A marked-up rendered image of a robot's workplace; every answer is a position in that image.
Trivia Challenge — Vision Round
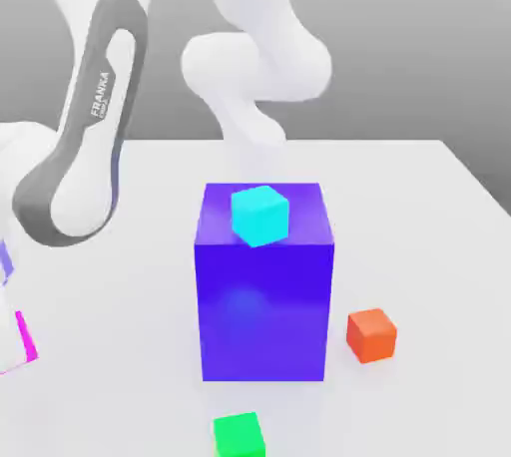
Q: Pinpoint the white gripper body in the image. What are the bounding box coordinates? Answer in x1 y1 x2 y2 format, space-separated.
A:
0 282 32 373

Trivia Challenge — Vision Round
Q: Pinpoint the small green cube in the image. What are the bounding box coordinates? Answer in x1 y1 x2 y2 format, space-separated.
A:
212 411 267 457

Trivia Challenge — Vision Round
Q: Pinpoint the small cyan cube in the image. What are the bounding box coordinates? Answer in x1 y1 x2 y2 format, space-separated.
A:
230 184 290 249

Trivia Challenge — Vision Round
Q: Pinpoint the small orange cube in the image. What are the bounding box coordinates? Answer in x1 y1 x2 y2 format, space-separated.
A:
345 307 398 365

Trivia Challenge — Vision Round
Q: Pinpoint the large blue box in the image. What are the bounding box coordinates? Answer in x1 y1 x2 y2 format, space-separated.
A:
194 182 335 383

